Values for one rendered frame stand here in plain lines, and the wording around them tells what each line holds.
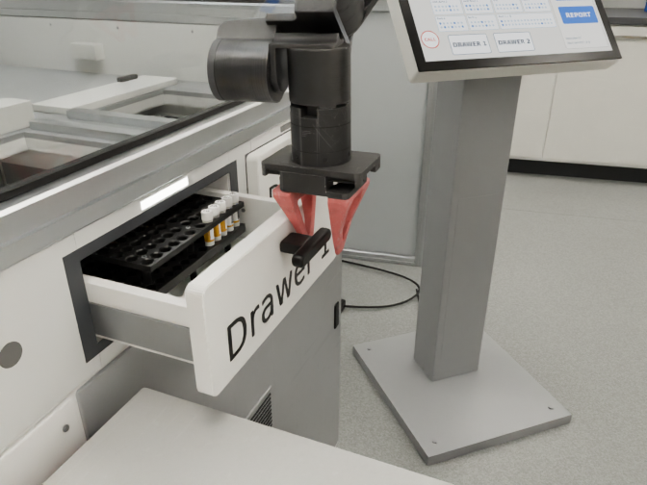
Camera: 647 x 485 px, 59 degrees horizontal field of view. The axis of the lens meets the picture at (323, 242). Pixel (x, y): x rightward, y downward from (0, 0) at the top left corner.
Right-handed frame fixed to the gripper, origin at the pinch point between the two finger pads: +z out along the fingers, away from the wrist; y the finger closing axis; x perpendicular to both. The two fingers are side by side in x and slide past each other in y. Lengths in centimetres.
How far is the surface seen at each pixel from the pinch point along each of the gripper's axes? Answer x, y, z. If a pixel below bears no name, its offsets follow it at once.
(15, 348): 24.0, 16.9, 1.3
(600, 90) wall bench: -300, -38, 40
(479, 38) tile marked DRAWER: -80, -2, -11
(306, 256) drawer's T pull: 5.7, -0.7, -1.3
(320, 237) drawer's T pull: 2.0, -0.5, -1.6
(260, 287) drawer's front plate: 8.5, 2.9, 1.3
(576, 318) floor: -145, -37, 92
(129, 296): 15.6, 12.2, 0.2
